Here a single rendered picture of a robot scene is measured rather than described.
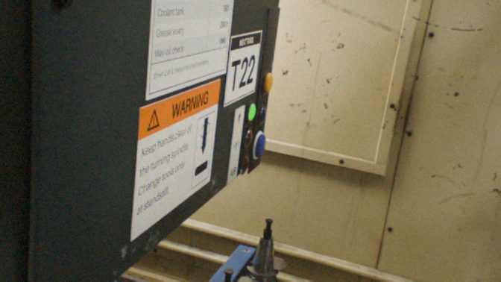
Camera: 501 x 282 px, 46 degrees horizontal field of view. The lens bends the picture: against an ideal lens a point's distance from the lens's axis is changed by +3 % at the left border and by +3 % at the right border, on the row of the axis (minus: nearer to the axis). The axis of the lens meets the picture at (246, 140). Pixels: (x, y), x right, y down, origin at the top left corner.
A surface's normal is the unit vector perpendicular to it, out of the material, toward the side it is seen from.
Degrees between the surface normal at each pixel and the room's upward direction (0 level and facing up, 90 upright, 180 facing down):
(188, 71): 90
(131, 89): 90
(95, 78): 90
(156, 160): 90
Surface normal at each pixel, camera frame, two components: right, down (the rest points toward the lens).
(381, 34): -0.33, 0.23
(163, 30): 0.94, 0.20
